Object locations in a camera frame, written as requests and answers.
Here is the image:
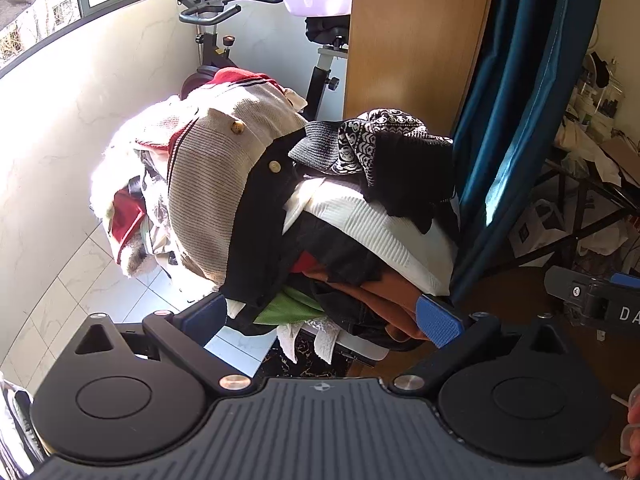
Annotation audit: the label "white paper bag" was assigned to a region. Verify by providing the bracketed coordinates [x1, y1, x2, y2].
[507, 199, 568, 256]

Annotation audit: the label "wooden wardrobe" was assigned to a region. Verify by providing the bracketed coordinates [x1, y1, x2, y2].
[341, 0, 501, 141]

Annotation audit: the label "beige knit cardigan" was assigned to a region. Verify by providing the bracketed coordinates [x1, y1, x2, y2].
[132, 67, 308, 286]

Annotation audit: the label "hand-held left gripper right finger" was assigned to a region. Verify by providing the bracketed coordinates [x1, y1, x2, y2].
[392, 294, 563, 395]

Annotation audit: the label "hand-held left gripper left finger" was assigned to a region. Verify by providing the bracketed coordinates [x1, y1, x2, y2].
[75, 292, 251, 394]

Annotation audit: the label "teal curtain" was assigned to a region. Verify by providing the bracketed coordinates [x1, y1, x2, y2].
[447, 0, 621, 306]

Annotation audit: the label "black white patterned sweater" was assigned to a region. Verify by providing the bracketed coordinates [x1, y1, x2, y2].
[289, 107, 460, 235]

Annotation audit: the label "red garment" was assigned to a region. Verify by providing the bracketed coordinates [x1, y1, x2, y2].
[110, 186, 148, 267]

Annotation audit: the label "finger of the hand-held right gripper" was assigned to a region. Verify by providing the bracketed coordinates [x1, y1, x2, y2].
[544, 265, 601, 327]

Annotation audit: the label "green garment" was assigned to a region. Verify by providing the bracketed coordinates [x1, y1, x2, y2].
[252, 287, 326, 327]

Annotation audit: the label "white crumpled cloth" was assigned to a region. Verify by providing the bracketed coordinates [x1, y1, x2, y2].
[555, 120, 623, 186]

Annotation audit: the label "black garment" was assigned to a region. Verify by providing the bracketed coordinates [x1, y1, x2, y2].
[220, 130, 401, 331]

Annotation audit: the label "orange brown garment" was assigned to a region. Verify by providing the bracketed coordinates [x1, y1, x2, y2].
[300, 265, 431, 348]

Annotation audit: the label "black exercise bike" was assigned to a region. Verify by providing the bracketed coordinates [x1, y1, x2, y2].
[162, 0, 353, 126]

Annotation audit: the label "white fluffy cloth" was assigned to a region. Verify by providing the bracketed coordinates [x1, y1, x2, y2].
[89, 97, 211, 278]

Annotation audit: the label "white knit garment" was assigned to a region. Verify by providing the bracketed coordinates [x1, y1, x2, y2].
[281, 177, 460, 297]

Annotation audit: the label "white lace cloth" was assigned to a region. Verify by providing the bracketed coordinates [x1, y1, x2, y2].
[276, 320, 346, 367]

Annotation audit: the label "black metal rack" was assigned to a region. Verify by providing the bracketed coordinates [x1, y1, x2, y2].
[495, 157, 640, 273]

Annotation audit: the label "striped cloth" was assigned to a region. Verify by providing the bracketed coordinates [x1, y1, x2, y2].
[0, 375, 46, 480]

